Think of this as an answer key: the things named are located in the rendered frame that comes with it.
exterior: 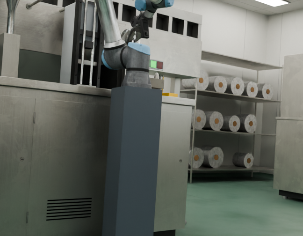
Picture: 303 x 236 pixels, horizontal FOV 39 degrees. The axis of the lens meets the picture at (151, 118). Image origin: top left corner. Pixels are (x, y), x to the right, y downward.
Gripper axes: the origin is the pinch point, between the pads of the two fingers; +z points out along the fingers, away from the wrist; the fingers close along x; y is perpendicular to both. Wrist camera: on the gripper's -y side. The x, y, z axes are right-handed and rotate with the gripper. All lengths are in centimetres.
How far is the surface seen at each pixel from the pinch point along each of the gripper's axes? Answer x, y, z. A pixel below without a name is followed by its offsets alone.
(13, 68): 69, -13, 24
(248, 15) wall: -401, 286, 113
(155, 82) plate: -19.8, -17.4, 14.9
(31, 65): 50, 9, 40
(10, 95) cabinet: 79, -46, 10
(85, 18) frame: 36.9, -1.2, -9.9
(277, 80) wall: -451, 187, 159
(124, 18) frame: -21, 49, 17
